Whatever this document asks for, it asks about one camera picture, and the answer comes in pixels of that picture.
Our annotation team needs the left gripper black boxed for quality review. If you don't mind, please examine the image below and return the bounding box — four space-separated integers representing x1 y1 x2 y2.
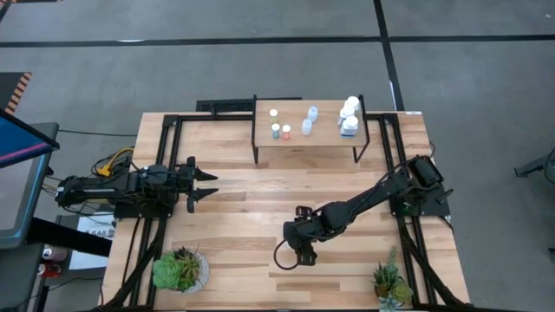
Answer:
175 156 220 214

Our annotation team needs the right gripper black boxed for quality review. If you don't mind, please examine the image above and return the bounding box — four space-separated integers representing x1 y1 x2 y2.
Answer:
282 216 326 267

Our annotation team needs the large white melatonin bottle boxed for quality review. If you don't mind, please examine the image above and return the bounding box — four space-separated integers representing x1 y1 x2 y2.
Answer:
339 114 360 139

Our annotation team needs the white bottle supplement facts label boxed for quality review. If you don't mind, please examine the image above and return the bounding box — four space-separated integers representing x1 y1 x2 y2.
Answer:
337 105 356 127

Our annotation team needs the black perforated strip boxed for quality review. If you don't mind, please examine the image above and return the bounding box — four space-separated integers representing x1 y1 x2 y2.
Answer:
195 96 304 114

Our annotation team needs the small potted succulent cluster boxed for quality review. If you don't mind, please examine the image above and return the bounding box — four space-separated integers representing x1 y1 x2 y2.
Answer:
372 246 415 312

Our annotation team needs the white paper sheet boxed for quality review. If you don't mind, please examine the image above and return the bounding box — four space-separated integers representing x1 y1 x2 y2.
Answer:
69 211 117 270

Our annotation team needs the large monitor with blue screen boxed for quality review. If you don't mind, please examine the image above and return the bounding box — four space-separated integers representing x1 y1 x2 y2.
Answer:
0 107 61 251

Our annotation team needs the black mat with hazard stripes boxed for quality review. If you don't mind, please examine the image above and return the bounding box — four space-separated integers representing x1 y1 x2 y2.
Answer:
0 71 33 116

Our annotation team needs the black stand leg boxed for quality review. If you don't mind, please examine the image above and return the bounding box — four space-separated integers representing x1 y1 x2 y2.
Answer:
513 146 555 179

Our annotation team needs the black aluminium table frame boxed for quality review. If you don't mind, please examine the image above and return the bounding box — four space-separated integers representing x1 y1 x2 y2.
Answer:
93 111 478 312

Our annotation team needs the green succulent in rope pot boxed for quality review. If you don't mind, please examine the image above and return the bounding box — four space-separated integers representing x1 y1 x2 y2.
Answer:
151 245 211 295

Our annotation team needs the yellow power cable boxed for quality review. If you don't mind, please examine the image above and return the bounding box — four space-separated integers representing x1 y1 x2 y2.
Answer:
95 146 135 179

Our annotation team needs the black floor cable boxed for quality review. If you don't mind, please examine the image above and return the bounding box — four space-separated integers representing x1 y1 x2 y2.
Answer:
58 128 136 138

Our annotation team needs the wooden shelf with black frame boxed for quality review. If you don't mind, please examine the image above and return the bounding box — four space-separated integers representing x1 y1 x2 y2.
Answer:
251 94 371 166

